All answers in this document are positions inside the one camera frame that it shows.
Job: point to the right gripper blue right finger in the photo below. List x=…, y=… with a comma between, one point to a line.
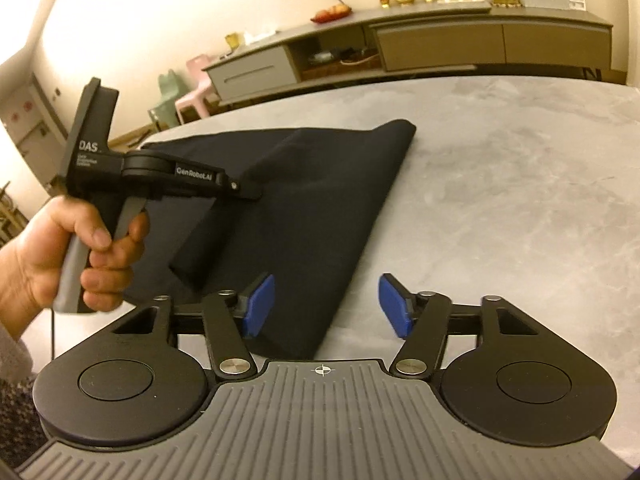
x=398, y=304

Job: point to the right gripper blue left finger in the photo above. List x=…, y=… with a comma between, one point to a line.
x=254, y=305

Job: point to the black trousers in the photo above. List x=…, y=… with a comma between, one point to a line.
x=322, y=190

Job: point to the grey fuzzy sleeve forearm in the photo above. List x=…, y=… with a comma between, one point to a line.
x=21, y=431

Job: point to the green plastic chair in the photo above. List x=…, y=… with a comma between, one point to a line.
x=172, y=87

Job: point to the pink plastic chair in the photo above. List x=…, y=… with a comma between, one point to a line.
x=204, y=89

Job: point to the yellow cup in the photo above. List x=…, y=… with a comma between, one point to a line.
x=235, y=40

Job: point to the red fruit plate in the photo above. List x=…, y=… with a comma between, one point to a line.
x=331, y=14

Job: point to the long grey TV cabinet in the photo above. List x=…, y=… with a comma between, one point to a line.
x=413, y=40

